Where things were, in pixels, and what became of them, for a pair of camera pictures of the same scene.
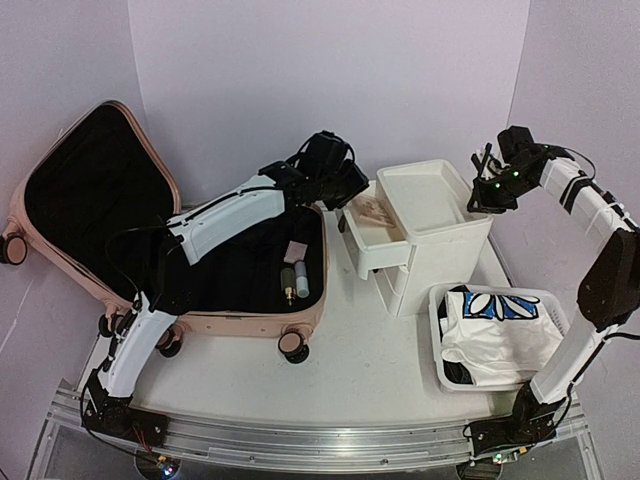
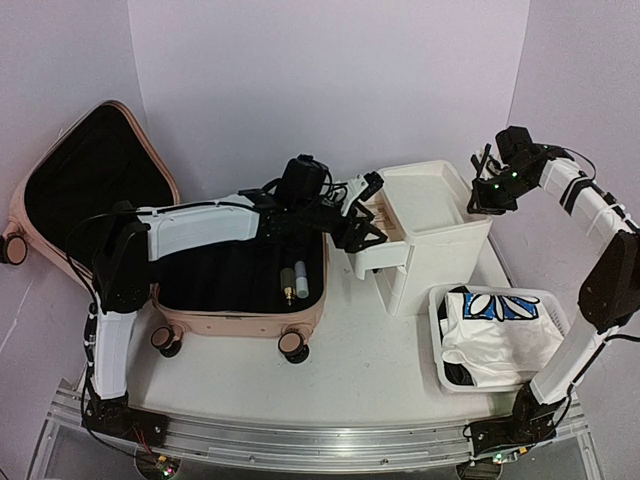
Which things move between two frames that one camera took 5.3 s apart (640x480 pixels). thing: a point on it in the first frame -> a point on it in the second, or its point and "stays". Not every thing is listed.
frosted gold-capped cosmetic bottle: x=287 y=282 stays
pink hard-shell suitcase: x=101 y=213 stays
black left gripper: x=359 y=183 -> x=355 y=244
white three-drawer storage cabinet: x=413 y=229 stays
